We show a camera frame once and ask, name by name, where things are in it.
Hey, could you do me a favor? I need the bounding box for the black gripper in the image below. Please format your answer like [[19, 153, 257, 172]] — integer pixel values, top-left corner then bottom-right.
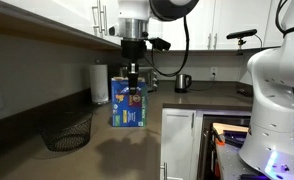
[[120, 38, 148, 88]]

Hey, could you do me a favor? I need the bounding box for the blue cardboard snack box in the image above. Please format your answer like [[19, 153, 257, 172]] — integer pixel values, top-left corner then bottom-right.
[[110, 76, 149, 128]]

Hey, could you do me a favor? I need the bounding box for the silver toaster oven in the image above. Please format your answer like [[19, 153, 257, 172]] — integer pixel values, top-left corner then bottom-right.
[[119, 65, 159, 93]]

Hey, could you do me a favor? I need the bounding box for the white paper towel roll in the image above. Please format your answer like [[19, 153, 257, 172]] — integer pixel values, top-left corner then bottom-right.
[[88, 63, 110, 105]]

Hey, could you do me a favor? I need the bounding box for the steel electric kettle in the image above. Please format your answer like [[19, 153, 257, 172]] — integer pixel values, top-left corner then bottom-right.
[[174, 73, 193, 94]]

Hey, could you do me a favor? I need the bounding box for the white lower cabinet door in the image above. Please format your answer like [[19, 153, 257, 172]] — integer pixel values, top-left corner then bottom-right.
[[160, 107, 198, 180]]

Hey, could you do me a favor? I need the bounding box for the orange plastic piece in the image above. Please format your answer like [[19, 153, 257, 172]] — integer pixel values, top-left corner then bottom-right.
[[214, 133, 226, 147]]

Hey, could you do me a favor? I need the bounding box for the wooden board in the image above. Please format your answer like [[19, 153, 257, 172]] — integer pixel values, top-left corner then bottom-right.
[[212, 122, 251, 135]]

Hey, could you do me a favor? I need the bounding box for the dark blue flat object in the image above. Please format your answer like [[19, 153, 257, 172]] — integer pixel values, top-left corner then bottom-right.
[[222, 130, 249, 148]]

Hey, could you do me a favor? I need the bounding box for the perforated metal robot table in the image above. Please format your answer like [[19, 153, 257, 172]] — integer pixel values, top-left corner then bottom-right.
[[215, 142, 271, 180]]

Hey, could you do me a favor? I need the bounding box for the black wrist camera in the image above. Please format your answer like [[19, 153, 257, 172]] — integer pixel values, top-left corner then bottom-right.
[[148, 36, 172, 52]]

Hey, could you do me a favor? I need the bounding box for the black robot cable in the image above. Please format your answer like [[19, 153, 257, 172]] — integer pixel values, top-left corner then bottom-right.
[[142, 14, 192, 78]]

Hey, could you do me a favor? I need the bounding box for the silver cabinet handle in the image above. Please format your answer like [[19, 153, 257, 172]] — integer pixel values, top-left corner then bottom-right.
[[100, 4, 109, 37], [207, 32, 213, 51], [159, 162, 169, 180], [213, 32, 219, 51], [91, 0, 103, 37], [190, 112, 196, 130]]

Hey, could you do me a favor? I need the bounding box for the black wire mesh basket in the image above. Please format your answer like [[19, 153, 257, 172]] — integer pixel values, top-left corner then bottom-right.
[[40, 110, 94, 153]]

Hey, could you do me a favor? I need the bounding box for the black camera stand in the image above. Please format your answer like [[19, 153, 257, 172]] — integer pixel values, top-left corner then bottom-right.
[[236, 38, 247, 56]]

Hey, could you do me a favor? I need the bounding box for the black bar stereo camera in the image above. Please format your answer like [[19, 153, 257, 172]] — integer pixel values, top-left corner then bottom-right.
[[225, 28, 258, 41]]

